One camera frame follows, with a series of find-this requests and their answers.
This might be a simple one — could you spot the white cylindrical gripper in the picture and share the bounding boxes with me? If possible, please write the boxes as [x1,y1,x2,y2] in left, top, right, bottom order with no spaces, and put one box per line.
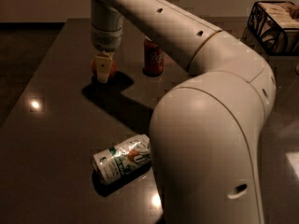
[91,0,123,83]

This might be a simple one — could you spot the red apple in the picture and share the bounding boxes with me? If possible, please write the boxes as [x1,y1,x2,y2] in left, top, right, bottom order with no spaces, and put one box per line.
[91,59,116,80]

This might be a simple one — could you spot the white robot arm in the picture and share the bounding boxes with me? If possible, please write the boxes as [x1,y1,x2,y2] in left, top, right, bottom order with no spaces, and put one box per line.
[92,0,276,224]

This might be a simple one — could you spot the red Coca-Cola can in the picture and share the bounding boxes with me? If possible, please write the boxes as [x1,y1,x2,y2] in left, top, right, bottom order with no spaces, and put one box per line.
[144,36,164,77]

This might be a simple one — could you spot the green white 7up can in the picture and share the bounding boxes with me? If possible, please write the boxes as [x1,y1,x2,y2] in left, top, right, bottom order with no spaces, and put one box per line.
[93,134,151,185]

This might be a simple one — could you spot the snack packets in basket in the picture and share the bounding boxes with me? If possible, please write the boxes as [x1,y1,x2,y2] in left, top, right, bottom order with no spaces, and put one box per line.
[258,2,299,28]

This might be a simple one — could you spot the black wire basket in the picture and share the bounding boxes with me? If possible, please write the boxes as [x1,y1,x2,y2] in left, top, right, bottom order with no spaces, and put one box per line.
[248,1,299,56]

